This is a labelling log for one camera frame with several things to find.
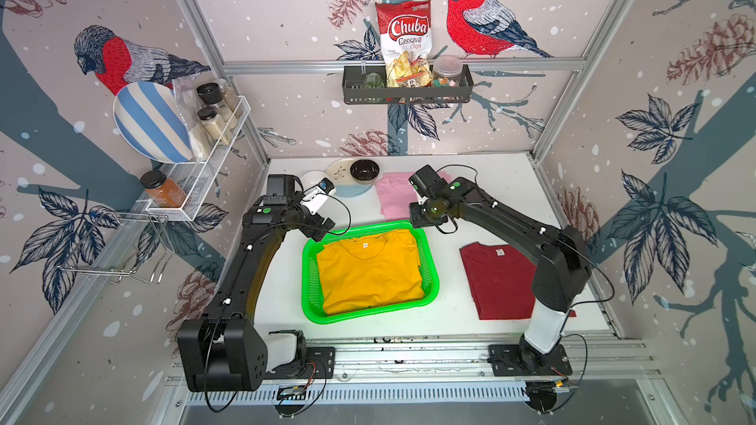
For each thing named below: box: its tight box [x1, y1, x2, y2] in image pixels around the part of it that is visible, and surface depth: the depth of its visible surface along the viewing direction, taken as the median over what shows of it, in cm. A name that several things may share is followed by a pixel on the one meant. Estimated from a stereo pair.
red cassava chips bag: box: [375, 0, 434, 88], surface depth 83 cm
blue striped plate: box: [113, 81, 191, 165], surface depth 68 cm
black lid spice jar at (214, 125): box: [196, 106, 233, 146], surface depth 78 cm
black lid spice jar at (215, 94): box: [196, 80, 234, 123], surface depth 81 cm
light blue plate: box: [325, 157, 376, 197], surface depth 116 cm
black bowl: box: [349, 158, 381, 184], surface depth 113 cm
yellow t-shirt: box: [316, 229, 426, 316], surface depth 90 cm
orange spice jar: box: [139, 170, 188, 208], surface depth 64 cm
